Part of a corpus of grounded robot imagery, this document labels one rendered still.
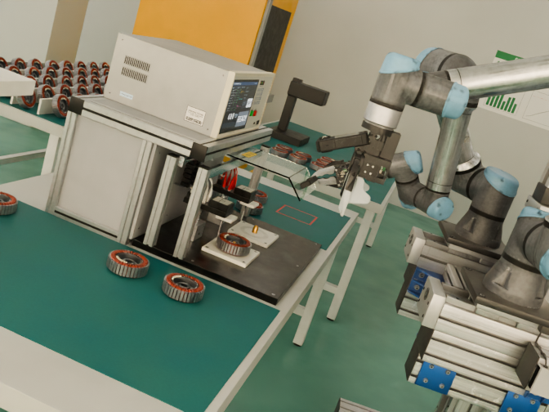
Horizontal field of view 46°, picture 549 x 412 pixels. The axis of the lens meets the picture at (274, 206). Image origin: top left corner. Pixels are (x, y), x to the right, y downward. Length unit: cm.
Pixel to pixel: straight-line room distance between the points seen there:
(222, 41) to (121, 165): 385
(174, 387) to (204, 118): 87
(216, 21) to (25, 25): 159
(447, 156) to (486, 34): 530
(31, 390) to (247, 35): 463
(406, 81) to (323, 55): 599
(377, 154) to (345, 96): 590
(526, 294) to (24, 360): 114
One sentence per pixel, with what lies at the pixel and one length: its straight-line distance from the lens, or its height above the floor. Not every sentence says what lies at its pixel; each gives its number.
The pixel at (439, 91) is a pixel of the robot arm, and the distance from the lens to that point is 140.
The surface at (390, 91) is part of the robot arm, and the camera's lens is 138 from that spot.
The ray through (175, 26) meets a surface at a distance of 588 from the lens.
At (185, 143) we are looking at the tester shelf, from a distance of 183.
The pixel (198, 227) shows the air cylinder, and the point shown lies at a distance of 207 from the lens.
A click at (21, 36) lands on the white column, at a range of 603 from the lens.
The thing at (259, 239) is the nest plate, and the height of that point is 78.
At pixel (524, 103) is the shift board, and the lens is 725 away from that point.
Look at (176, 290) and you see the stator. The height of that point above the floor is 78.
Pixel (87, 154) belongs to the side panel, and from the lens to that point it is 199.
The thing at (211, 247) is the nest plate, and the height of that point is 78.
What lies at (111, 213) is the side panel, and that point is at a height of 82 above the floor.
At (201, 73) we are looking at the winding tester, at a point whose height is 128.
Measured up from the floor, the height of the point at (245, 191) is 92.
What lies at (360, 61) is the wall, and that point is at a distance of 729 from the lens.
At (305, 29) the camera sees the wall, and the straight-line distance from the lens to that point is 741.
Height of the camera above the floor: 149
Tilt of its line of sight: 15 degrees down
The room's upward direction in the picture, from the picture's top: 18 degrees clockwise
